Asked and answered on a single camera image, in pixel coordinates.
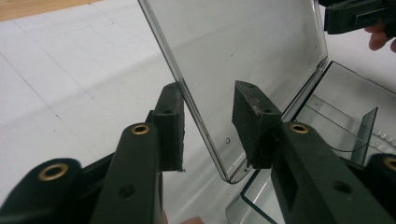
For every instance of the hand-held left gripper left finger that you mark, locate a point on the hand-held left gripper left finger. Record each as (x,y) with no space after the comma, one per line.
(137,174)

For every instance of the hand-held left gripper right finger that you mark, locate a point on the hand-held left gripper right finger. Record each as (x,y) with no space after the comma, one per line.
(299,174)

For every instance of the clear plastic compartment box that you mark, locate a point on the clear plastic compartment box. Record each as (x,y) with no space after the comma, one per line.
(249,46)

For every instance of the white table mat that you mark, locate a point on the white table mat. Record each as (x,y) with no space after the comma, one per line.
(62,77)

